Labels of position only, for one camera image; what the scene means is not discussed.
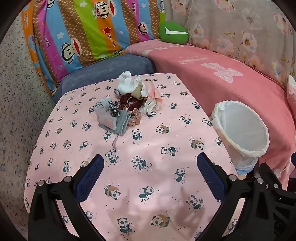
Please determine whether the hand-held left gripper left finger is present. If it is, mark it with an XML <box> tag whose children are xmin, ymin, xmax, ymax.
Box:
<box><xmin>28</xmin><ymin>154</ymin><xmax>106</xmax><ymax>241</ymax></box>

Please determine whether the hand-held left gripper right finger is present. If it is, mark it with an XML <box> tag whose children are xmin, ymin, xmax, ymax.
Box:
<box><xmin>196</xmin><ymin>152</ymin><xmax>266</xmax><ymax>241</ymax></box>

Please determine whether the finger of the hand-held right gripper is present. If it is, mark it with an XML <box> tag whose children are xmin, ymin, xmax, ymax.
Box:
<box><xmin>258</xmin><ymin>162</ymin><xmax>284</xmax><ymax>200</ymax></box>

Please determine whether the dark red velvet scrunchie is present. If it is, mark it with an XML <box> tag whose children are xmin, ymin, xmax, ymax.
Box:
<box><xmin>119</xmin><ymin>93</ymin><xmax>145</xmax><ymax>114</ymax></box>

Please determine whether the pink panda print tablecloth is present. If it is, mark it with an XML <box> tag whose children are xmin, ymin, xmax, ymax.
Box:
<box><xmin>24</xmin><ymin>73</ymin><xmax>246</xmax><ymax>241</ymax></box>

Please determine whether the pale rectangular sachet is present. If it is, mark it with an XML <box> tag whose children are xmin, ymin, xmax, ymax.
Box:
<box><xmin>97</xmin><ymin>111</ymin><xmax>117</xmax><ymax>129</ymax></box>

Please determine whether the leopard print scrunchie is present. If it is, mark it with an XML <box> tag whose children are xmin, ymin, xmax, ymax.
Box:
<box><xmin>108</xmin><ymin>100</ymin><xmax>122</xmax><ymax>116</ymax></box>

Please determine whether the light grey sock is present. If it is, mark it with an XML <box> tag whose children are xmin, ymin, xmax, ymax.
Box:
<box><xmin>94</xmin><ymin>97</ymin><xmax>114</xmax><ymax>114</ymax></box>

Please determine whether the pink pillow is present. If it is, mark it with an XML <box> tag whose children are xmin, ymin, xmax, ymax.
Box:
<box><xmin>287</xmin><ymin>75</ymin><xmax>296</xmax><ymax>109</ymax></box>

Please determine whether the cream cloth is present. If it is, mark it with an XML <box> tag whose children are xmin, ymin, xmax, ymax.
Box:
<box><xmin>144</xmin><ymin>98</ymin><xmax>160</xmax><ymax>116</ymax></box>

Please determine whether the beige knotted stocking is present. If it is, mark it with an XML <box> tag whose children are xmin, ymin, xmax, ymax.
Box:
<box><xmin>131</xmin><ymin>85</ymin><xmax>145</xmax><ymax>100</ymax></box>

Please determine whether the pink cloth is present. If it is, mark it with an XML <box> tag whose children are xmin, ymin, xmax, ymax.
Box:
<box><xmin>143</xmin><ymin>79</ymin><xmax>164</xmax><ymax>105</ymax></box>

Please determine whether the blue-grey cushion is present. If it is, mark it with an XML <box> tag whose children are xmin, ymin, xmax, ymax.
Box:
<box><xmin>52</xmin><ymin>54</ymin><xmax>157</xmax><ymax>103</ymax></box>

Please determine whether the pink blanket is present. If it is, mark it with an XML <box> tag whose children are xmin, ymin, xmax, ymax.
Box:
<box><xmin>125</xmin><ymin>39</ymin><xmax>295</xmax><ymax>186</ymax></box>

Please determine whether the colourful monkey print pillow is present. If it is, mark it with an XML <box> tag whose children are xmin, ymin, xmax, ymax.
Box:
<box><xmin>21</xmin><ymin>0</ymin><xmax>166</xmax><ymax>95</ymax></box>

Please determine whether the floral cloth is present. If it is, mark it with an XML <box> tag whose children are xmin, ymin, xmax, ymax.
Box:
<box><xmin>163</xmin><ymin>0</ymin><xmax>296</xmax><ymax>91</ymax></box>

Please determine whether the green cushion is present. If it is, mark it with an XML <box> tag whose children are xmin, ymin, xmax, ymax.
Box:
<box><xmin>159</xmin><ymin>21</ymin><xmax>190</xmax><ymax>44</ymax></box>

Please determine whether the grey drawstring pouch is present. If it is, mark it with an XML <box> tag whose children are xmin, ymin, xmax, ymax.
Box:
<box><xmin>99</xmin><ymin>112</ymin><xmax>133</xmax><ymax>152</ymax></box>

